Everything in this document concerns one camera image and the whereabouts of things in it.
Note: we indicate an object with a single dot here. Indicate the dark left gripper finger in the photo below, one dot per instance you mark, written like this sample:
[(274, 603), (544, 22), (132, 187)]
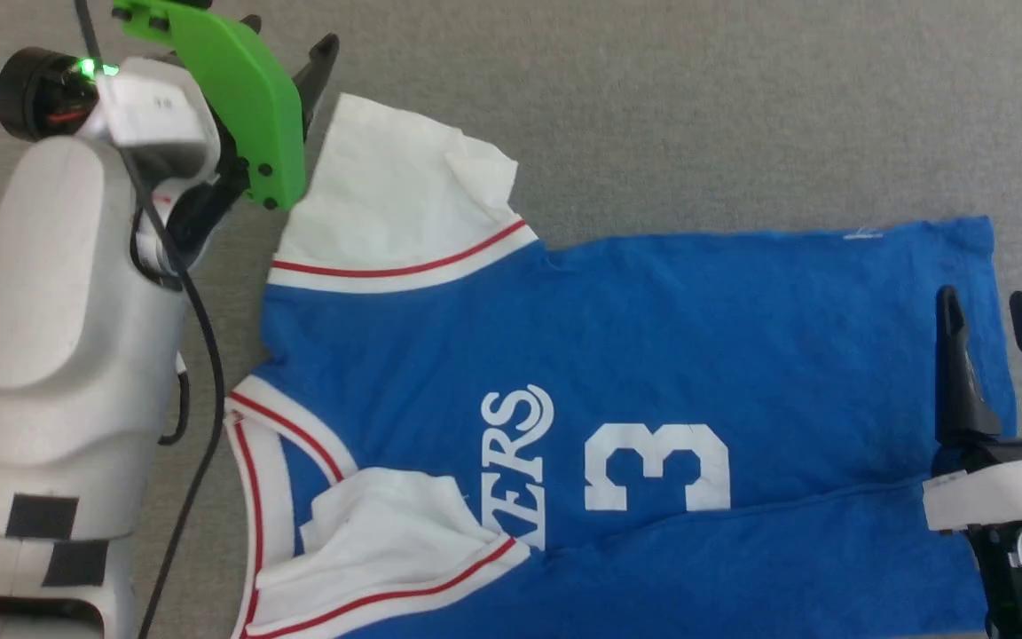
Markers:
[(316, 75), (253, 24)]

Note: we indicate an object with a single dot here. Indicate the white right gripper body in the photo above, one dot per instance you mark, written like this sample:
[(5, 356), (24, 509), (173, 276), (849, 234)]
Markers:
[(1008, 488)]

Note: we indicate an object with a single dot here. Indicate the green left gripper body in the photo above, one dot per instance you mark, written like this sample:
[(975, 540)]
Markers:
[(245, 98)]

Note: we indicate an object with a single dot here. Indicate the blue white basketball jersey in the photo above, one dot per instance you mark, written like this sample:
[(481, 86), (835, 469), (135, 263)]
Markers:
[(697, 373)]

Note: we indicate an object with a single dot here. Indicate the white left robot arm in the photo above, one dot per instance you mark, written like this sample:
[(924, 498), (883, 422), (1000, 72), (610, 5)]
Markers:
[(50, 355)]

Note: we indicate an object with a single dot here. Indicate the grey fabric sofa surface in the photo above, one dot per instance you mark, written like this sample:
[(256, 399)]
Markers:
[(653, 106)]

